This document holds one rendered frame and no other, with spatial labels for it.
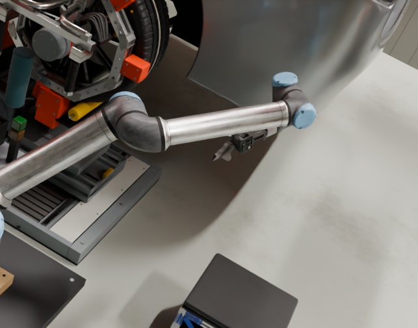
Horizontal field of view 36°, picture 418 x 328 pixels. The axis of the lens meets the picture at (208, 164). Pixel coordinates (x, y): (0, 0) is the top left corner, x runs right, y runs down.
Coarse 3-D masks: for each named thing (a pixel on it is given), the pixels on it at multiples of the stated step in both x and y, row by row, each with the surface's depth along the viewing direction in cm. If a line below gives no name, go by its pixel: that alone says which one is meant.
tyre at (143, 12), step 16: (144, 0) 259; (160, 0) 270; (128, 16) 258; (144, 16) 257; (160, 16) 269; (144, 32) 259; (144, 48) 262; (160, 48) 276; (128, 80) 272; (96, 96) 282
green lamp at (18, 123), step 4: (16, 116) 243; (20, 116) 243; (12, 120) 241; (16, 120) 240; (20, 120) 241; (24, 120) 242; (12, 124) 242; (16, 124) 241; (20, 124) 240; (24, 124) 243; (16, 128) 242; (20, 128) 242
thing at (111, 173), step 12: (108, 156) 322; (120, 156) 329; (96, 168) 318; (108, 168) 321; (120, 168) 327; (60, 180) 304; (72, 180) 301; (84, 180) 305; (96, 180) 305; (108, 180) 317; (72, 192) 304; (84, 192) 301; (96, 192) 309
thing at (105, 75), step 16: (32, 0) 273; (48, 0) 286; (96, 0) 264; (48, 16) 276; (32, 32) 280; (96, 48) 273; (48, 64) 284; (64, 64) 284; (80, 64) 296; (96, 64) 301; (80, 80) 284; (96, 80) 283
